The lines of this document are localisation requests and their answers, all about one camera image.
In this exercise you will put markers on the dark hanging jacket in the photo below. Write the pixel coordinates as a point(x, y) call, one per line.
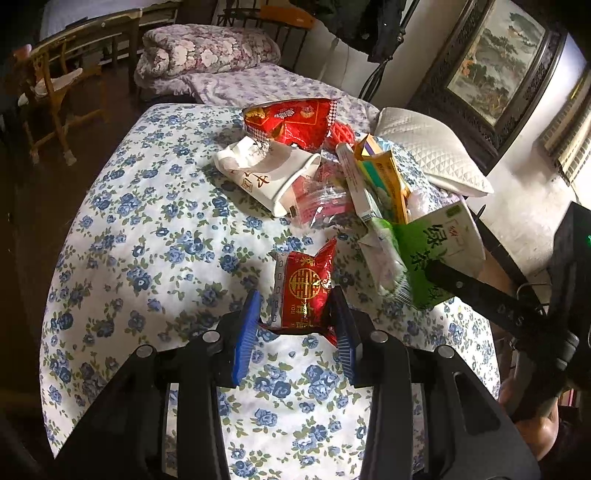
point(378, 27)

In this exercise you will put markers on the white radiator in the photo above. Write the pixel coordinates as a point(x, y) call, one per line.
point(568, 134)

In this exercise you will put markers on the clear pink plastic wrapper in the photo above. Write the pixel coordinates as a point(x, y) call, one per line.
point(323, 203)

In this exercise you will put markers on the folded purple floral quilt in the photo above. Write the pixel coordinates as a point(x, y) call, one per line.
point(203, 50)

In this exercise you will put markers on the green tea box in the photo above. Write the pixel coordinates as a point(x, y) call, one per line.
point(429, 240)

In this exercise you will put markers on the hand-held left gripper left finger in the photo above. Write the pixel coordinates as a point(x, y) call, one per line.
point(245, 341)

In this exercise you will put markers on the wooden chair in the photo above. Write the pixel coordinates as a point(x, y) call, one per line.
point(46, 64)

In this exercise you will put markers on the white quilted pillow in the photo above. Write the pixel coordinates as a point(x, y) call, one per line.
point(429, 143)

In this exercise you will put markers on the metal bed headboard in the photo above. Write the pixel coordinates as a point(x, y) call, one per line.
point(272, 27)

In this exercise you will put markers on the white medicine box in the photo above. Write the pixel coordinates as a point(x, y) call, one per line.
point(358, 189)

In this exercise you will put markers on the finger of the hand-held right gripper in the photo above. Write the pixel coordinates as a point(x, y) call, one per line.
point(485, 295)
point(503, 258)

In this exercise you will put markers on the yellow green carton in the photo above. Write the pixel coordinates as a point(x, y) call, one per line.
point(388, 180)

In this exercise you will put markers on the framed landscape painting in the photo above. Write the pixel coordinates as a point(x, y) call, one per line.
point(498, 64)

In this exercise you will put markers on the blue floral sheet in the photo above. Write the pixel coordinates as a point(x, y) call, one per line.
point(152, 230)

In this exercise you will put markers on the large red snack bag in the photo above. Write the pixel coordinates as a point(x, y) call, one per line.
point(286, 122)

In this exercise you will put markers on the small red snack packet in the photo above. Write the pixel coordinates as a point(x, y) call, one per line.
point(302, 286)

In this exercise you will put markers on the crinkled clear plastic wrapper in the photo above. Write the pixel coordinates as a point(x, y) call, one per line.
point(383, 263)

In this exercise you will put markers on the purple floral sheet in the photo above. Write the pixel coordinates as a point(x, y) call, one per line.
point(258, 83)

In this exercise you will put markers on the red round honeycomb ball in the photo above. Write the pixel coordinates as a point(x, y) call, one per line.
point(341, 134)

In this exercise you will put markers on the white paper bag red print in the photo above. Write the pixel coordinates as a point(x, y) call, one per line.
point(263, 170)

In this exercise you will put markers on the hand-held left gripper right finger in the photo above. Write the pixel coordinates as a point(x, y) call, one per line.
point(345, 344)

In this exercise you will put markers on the person's right hand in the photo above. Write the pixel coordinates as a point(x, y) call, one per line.
point(545, 431)

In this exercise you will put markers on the small purple yellow box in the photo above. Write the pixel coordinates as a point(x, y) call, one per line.
point(367, 145)

